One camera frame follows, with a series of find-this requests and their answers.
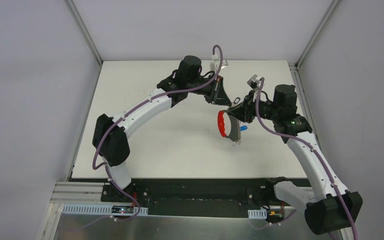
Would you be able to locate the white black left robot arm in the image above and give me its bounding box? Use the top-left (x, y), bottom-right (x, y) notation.
top-left (92, 54), bottom-right (232, 203)

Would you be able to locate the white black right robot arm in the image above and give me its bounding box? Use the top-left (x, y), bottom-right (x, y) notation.
top-left (226, 84), bottom-right (363, 240)

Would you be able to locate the black key tag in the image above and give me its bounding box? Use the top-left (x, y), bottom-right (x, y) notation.
top-left (233, 97), bottom-right (241, 105)

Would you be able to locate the blue key tag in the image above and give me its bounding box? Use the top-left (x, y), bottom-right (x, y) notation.
top-left (239, 125), bottom-right (248, 132)

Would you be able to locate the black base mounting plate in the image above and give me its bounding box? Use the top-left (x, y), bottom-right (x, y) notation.
top-left (100, 178), bottom-right (288, 218)

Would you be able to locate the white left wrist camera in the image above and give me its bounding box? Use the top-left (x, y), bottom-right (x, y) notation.
top-left (209, 53), bottom-right (229, 72)

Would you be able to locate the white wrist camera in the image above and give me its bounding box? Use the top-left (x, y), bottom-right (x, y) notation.
top-left (246, 74), bottom-right (262, 91)
top-left (209, 53), bottom-right (229, 72)

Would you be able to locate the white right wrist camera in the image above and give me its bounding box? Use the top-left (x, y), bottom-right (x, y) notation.
top-left (246, 74), bottom-right (262, 91)

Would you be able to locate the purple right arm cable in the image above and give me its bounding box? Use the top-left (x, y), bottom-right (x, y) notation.
top-left (254, 76), bottom-right (360, 240)

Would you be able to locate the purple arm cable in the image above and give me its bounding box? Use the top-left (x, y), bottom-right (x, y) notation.
top-left (254, 76), bottom-right (360, 240)
top-left (91, 44), bottom-right (224, 223)

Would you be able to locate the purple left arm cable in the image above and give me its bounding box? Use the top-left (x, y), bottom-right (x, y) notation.
top-left (91, 44), bottom-right (224, 223)

